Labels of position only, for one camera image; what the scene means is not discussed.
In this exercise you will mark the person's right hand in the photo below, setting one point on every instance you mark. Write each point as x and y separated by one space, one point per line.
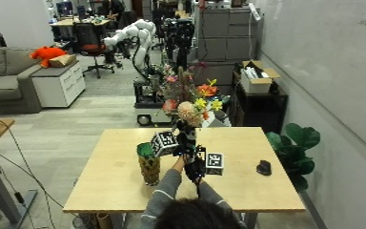
196 167

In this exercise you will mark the person's left hand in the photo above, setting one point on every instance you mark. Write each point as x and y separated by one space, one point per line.
186 136

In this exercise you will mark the colourful flower bouquet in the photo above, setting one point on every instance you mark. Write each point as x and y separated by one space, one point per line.
189 105

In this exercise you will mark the white marker cube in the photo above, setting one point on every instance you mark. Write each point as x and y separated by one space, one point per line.
164 143
214 162

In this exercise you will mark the gold vase with green rim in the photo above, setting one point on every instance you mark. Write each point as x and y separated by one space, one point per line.
149 167

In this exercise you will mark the wheeled robot cart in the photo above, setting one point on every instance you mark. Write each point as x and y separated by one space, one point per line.
148 106

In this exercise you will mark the black computer mouse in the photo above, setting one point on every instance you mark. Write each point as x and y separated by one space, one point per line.
263 167

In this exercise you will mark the black side cabinet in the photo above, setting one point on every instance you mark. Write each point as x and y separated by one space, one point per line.
258 109

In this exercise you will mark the open cardboard box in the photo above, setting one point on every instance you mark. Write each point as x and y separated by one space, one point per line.
255 78

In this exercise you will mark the green leafy potted plant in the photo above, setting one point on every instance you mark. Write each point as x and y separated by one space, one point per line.
295 149

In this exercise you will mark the brown cardboard tube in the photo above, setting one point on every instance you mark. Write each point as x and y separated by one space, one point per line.
103 221

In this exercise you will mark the grey filing cabinets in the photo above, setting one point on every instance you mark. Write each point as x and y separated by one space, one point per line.
228 35

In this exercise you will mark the white drawer cabinet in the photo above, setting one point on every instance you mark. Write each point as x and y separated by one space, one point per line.
60 85

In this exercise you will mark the black office chair red seat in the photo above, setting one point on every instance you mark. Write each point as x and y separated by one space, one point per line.
91 44

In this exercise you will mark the small brown cardboard box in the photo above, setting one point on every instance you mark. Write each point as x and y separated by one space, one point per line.
61 60

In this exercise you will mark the orange plush toy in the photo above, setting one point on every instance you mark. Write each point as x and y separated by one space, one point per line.
45 54

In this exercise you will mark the background wooden desk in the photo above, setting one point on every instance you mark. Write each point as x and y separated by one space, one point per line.
79 22

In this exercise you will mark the grey sofa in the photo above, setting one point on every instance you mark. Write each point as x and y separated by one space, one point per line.
6 79

